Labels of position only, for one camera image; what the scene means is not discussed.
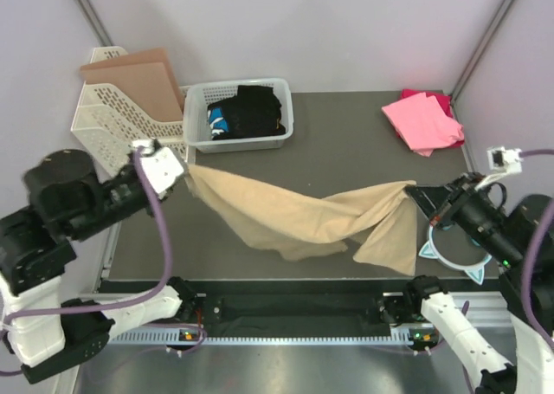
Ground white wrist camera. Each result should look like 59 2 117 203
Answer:
131 139 189 200
475 146 523 191

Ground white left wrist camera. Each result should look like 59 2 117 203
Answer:
131 139 189 200

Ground beige t shirt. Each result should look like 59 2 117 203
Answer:
186 165 417 276

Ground grey slotted cable duct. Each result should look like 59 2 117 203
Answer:
110 326 438 346

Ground white plastic laundry basket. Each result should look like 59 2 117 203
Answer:
183 78 294 153

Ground brown paper folder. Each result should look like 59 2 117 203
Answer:
80 48 184 123

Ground magenta folded t shirt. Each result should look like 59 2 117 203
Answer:
399 88 465 148

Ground teal cat ear headphones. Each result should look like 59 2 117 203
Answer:
417 226 493 286

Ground white mesh file organizer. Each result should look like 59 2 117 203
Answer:
71 46 195 175

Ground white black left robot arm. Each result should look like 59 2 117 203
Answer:
1 140 198 384

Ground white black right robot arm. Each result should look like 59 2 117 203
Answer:
403 172 553 393

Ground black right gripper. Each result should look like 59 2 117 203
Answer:
403 167 522 263

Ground black t shirt in basket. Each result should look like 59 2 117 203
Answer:
208 85 286 140

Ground blue white t shirt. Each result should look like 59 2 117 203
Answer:
208 107 229 139

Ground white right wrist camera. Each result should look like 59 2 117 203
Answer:
475 146 523 191

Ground pink folded t shirt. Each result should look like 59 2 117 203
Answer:
382 94 465 158

